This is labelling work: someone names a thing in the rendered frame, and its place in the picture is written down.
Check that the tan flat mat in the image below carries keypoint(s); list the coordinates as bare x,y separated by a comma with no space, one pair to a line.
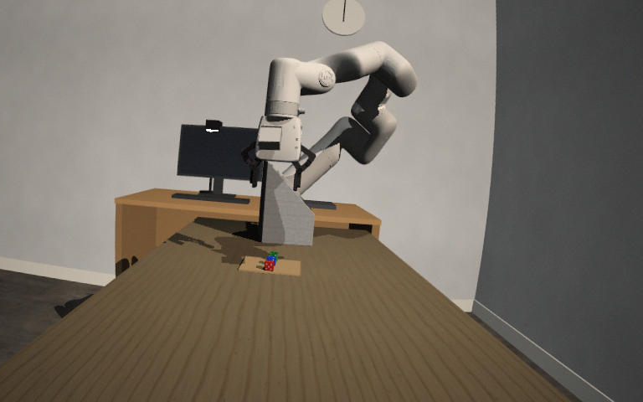
282,267

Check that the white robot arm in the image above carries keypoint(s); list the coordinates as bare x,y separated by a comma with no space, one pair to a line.
290,78

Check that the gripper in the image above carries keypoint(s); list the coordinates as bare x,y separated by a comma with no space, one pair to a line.
291,138

